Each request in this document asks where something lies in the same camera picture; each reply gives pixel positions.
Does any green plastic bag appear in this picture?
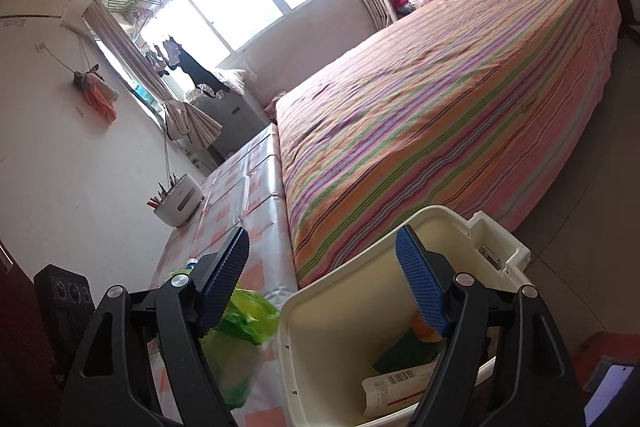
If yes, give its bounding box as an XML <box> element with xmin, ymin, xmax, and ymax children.
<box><xmin>200</xmin><ymin>287</ymin><xmax>280</xmax><ymax>411</ymax></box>

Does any white medicine box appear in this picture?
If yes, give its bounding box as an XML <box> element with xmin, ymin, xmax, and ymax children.
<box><xmin>361</xmin><ymin>361</ymin><xmax>437</xmax><ymax>418</ymax></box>

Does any white round pen holder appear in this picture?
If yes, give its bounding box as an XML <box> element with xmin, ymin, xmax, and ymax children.
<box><xmin>146</xmin><ymin>173</ymin><xmax>204</xmax><ymax>228</ymax></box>

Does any orange peel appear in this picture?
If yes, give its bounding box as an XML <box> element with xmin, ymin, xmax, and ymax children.
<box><xmin>411</xmin><ymin>313</ymin><xmax>442</xmax><ymax>343</ymax></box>

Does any green yellow sponge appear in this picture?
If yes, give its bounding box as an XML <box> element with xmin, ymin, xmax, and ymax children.
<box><xmin>372</xmin><ymin>331</ymin><xmax>444</xmax><ymax>374</ymax></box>

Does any cream plastic trash bin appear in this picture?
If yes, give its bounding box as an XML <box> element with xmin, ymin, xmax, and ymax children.
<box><xmin>278</xmin><ymin>206</ymin><xmax>530</xmax><ymax>426</ymax></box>

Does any black hanging garment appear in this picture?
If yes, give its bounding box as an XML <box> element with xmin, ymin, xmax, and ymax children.
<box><xmin>178</xmin><ymin>48</ymin><xmax>230</xmax><ymax>93</ymax></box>

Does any smartphone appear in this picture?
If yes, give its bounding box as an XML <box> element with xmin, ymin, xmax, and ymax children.
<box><xmin>584</xmin><ymin>355</ymin><xmax>639</xmax><ymax>426</ymax></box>

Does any checkered plastic tablecloth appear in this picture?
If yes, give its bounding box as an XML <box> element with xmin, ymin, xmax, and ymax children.
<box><xmin>148</xmin><ymin>124</ymin><xmax>298</xmax><ymax>426</ymax></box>

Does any blue label brown bottle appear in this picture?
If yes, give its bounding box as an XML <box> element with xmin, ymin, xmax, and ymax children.
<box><xmin>186</xmin><ymin>259</ymin><xmax>198</xmax><ymax>271</ymax></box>

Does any red wooden door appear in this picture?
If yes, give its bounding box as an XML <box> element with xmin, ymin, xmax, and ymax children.
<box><xmin>0</xmin><ymin>248</ymin><xmax>61</xmax><ymax>426</ymax></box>

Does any grey air cooler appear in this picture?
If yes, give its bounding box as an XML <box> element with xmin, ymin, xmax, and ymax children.
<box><xmin>192</xmin><ymin>90</ymin><xmax>271</xmax><ymax>158</ymax></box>

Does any left pink curtain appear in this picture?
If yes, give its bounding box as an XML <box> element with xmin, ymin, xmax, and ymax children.
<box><xmin>82</xmin><ymin>0</ymin><xmax>222</xmax><ymax>150</ymax></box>

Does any orange cloth on hook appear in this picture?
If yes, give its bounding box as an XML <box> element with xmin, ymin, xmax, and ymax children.
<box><xmin>73</xmin><ymin>66</ymin><xmax>119</xmax><ymax>122</ymax></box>

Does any air conditioner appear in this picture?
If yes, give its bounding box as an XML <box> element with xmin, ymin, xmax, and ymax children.
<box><xmin>0</xmin><ymin>0</ymin><xmax>68</xmax><ymax>18</ymax></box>

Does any striped bed sheet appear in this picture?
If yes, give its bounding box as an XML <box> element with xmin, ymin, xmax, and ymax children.
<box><xmin>276</xmin><ymin>0</ymin><xmax>620</xmax><ymax>286</ymax></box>

